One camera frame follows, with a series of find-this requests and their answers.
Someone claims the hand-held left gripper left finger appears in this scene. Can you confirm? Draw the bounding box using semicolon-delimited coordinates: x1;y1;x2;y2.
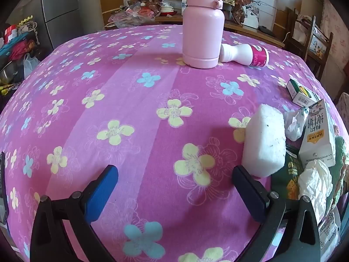
29;165;119;262

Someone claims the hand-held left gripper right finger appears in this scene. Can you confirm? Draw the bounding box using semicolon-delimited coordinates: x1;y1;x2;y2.
232;165;322;262

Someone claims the beige paper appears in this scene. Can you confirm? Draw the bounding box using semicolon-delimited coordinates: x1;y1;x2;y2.
298;160;334;224

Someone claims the white paper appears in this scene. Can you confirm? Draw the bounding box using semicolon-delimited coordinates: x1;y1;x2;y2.
284;106;310;141

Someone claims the white milk carton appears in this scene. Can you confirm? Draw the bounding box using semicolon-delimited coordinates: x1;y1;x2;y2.
298;99;336;167

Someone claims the green snack packet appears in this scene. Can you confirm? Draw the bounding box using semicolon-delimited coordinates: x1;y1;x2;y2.
271;146;304;200

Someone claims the white foam sponge block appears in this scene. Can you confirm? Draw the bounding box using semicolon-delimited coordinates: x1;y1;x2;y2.
242;104;287;177

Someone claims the pink floral tablecloth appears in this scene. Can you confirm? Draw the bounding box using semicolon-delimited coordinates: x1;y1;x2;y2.
0;24;347;262

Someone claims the white printed packet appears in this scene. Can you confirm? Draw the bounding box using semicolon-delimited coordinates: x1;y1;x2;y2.
318;210;341;252

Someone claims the green knitted cloth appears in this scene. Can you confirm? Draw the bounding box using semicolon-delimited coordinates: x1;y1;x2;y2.
327;136;346;216

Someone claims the small green cardboard box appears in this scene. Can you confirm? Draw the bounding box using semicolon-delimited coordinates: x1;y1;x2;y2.
286;78;322;107

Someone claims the white bottle with pink label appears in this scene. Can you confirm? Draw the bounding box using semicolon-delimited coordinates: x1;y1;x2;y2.
218;44;270;68

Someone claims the white plastic bag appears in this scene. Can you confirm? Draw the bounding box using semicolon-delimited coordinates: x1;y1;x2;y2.
23;53;41;77

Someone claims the wooden chair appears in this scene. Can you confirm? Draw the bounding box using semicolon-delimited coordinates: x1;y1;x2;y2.
286;7;334;79

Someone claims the pile of colourful bags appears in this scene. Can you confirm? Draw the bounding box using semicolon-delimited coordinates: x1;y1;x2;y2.
0;19;41;88

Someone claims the pink water bottle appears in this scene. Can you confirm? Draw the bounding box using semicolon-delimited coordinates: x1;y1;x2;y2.
182;0;225;69

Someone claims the clear plastic bag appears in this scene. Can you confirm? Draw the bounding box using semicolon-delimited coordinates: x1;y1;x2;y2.
108;1;164;29

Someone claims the grey refrigerator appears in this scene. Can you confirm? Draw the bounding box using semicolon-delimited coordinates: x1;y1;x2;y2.
5;0;85;50

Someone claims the large photo frame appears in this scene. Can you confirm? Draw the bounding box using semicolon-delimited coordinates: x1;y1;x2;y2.
245;5;260;29

